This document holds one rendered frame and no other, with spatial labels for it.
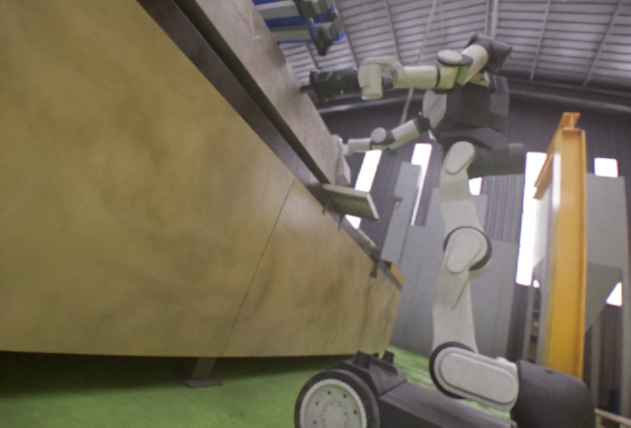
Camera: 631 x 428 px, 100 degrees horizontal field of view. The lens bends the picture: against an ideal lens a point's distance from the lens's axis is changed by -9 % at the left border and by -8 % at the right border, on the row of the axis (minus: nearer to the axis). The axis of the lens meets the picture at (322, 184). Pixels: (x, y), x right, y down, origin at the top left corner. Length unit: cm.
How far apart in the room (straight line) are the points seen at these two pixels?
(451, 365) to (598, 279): 786
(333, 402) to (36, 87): 84
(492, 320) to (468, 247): 566
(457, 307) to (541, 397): 28
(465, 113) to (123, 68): 108
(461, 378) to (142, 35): 107
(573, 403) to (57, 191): 117
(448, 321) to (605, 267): 781
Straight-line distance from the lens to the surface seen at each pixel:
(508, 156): 119
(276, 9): 115
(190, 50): 75
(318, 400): 85
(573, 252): 468
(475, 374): 95
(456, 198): 110
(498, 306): 671
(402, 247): 687
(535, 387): 99
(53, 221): 63
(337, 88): 101
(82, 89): 63
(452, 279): 98
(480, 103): 130
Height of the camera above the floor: 33
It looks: 21 degrees up
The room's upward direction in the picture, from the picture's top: 20 degrees clockwise
